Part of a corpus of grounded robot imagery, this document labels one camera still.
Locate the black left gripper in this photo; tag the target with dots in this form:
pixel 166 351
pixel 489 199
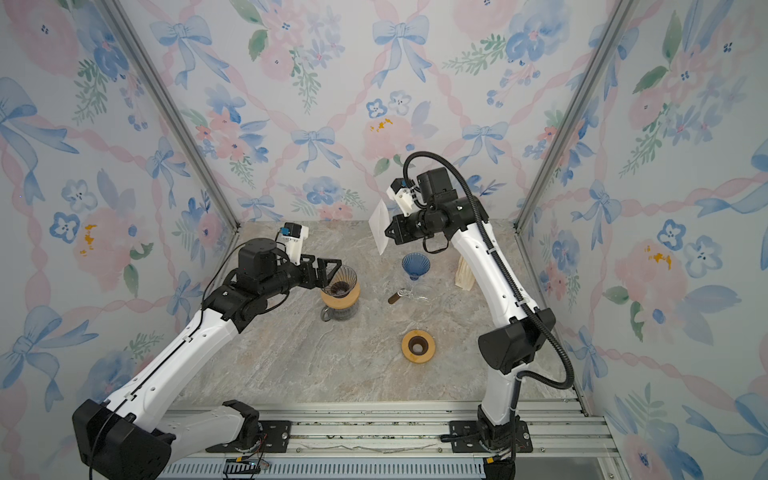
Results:
pixel 322 279

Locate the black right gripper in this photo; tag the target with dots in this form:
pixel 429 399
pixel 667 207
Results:
pixel 401 236

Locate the clear grey glass dripper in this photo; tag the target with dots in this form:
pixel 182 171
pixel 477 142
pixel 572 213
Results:
pixel 342 283

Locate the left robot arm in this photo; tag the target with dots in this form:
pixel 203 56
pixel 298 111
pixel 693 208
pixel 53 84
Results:
pixel 128 435

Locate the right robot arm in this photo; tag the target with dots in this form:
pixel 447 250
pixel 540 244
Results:
pixel 435 204

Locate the blue glass dripper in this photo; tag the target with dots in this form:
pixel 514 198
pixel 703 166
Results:
pixel 415 265

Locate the coffee filter pack orange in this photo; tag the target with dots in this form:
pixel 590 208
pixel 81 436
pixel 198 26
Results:
pixel 464 278

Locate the clear glass carafe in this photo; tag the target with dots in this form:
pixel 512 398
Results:
pixel 333 314

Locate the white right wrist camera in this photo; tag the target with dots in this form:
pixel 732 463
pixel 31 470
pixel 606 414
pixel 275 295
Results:
pixel 403 196

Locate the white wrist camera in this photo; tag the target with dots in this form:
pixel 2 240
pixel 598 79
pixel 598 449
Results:
pixel 403 196
pixel 292 236

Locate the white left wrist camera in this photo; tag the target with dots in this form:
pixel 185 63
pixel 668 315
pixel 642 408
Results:
pixel 292 236

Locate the glass server wooden handle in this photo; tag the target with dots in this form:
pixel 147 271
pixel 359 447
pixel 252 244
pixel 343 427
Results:
pixel 408 293

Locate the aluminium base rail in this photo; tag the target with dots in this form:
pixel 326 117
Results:
pixel 414 440

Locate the aluminium frame post right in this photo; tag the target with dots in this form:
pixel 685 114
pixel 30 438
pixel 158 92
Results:
pixel 614 29

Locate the aluminium frame post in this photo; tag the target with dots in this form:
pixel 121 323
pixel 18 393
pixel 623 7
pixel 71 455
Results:
pixel 116 17
pixel 614 29

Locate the aluminium frame post left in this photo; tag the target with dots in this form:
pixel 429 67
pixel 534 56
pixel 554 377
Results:
pixel 116 17

